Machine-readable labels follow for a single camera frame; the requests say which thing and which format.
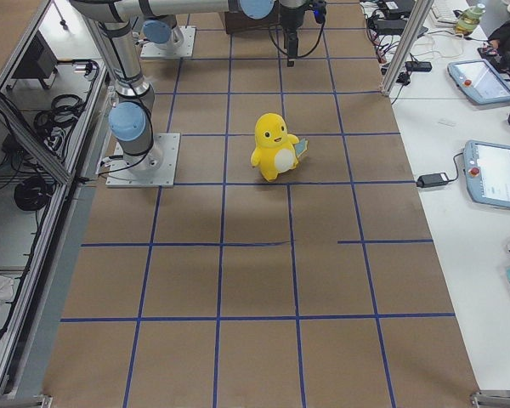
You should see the black power brick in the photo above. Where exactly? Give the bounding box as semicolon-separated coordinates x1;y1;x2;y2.
416;173;450;189

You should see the lower teach pendant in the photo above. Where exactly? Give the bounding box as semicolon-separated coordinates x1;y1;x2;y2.
462;140;510;209

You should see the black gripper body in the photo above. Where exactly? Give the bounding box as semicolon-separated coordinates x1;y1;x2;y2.
282;25;299;58

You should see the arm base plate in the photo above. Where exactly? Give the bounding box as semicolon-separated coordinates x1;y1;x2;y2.
105;133;180;188
140;21;196;60

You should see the upper teach pendant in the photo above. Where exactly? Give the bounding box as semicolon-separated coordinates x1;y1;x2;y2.
447;59;510;105

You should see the aluminium side frame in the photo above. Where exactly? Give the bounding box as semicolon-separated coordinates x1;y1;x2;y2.
0;1;106;396

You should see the green bottle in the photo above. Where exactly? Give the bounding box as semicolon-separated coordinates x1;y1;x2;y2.
454;3;485;37

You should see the aluminium frame post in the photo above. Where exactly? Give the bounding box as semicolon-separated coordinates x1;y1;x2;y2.
381;0;434;96

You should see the dark brown wooden drawer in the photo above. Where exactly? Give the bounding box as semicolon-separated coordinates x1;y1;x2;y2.
218;9;279;34

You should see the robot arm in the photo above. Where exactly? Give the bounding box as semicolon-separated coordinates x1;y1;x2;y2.
139;1;326;67
71;1;274;168

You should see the yellow plush dinosaur toy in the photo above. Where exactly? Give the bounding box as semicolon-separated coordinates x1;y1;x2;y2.
250;113;309;182

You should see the teach pendant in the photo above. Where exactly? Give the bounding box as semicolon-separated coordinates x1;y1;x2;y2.
447;59;510;105
462;140;510;209

